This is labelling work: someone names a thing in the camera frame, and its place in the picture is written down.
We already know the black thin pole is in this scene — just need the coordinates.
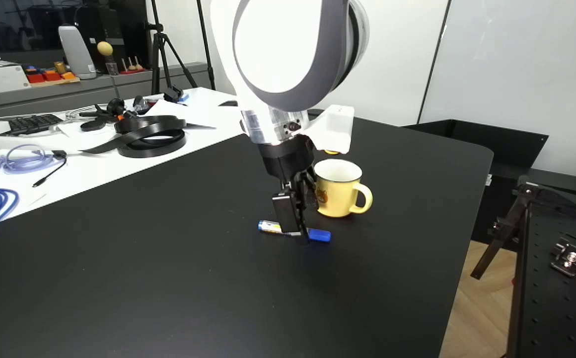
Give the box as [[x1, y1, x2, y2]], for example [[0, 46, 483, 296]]
[[195, 0, 218, 92]]

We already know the translucent coiled cable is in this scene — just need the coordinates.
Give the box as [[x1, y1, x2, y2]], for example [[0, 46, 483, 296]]
[[0, 141, 60, 177]]

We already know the yellow ball on black stand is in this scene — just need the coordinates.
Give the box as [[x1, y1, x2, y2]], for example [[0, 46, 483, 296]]
[[77, 40, 131, 133]]

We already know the small black device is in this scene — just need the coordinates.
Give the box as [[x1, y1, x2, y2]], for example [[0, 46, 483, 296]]
[[131, 96, 161, 117]]

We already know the blue and white marker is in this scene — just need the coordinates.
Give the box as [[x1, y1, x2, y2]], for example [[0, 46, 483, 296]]
[[256, 219, 334, 245]]

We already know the colourful toy blocks tray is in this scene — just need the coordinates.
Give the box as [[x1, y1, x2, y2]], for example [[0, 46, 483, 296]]
[[24, 62, 81, 88]]

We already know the black coiled strap headset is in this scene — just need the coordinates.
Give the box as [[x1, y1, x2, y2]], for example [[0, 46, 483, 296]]
[[115, 114, 189, 159]]

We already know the grey bench shelf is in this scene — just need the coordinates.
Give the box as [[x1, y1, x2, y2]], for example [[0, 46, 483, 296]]
[[0, 62, 213, 123]]

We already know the black angled stand leg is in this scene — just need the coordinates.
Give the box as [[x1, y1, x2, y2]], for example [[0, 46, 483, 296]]
[[469, 187, 536, 281]]

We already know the yellow enamel mug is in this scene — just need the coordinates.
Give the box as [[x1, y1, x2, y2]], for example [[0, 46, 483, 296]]
[[310, 157, 375, 221]]

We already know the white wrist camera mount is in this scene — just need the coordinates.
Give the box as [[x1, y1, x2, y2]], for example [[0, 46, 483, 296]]
[[302, 104, 358, 159]]

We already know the black camera tripod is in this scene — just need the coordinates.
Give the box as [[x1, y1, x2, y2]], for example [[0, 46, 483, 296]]
[[145, 0, 201, 96]]

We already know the black perforated side table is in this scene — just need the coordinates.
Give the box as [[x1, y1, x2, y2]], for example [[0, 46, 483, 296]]
[[504, 167, 576, 358]]

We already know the black keyboard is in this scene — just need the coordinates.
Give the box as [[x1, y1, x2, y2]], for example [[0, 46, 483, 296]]
[[6, 112, 66, 137]]

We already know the black cable with plug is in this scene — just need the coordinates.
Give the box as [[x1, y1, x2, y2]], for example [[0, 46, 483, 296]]
[[32, 149, 70, 189]]

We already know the grey white upright device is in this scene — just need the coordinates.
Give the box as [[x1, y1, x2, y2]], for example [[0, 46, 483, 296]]
[[56, 24, 99, 82]]

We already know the black and blue small object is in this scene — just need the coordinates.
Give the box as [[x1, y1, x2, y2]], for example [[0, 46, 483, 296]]
[[161, 86, 191, 108]]

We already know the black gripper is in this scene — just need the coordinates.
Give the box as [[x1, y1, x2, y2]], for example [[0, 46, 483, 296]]
[[258, 137, 318, 239]]

